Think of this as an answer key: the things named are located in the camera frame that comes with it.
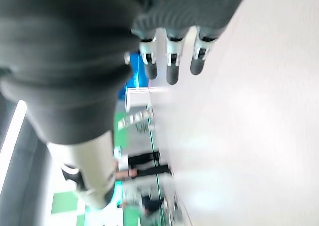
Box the robot right five-finger hand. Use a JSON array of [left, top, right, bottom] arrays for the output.
[[0, 0, 253, 210]]

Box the blue panel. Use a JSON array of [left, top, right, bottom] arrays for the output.
[[119, 50, 151, 100]]

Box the white box cabinet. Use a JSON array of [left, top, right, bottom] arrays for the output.
[[124, 86, 172, 112]]

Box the green banner with white print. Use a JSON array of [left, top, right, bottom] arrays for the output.
[[115, 108, 154, 135]]

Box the white light strip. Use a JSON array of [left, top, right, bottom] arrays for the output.
[[0, 100, 28, 157]]

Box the person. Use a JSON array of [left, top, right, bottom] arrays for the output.
[[121, 180, 178, 218], [114, 151, 173, 185]]

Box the green square panel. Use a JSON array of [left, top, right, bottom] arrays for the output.
[[50, 192, 78, 216]]

